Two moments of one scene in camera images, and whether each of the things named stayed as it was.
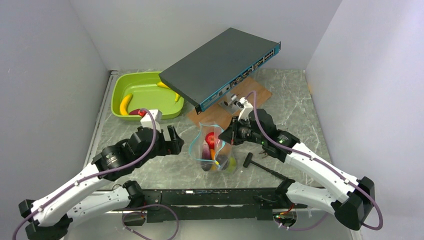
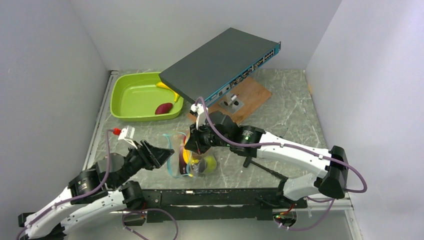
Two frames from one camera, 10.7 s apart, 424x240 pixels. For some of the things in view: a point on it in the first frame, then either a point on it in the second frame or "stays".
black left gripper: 170,147 to 157,156
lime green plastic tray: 146,94 stays
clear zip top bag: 208,148 to 185,162
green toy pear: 232,164 to 211,164
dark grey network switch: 207,74 stays
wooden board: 251,93 stays
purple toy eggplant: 206,154 to 182,165
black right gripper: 231,135 to 194,142
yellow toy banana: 123,107 to 188,157
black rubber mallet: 248,162 stays
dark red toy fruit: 134,112 to 163,108
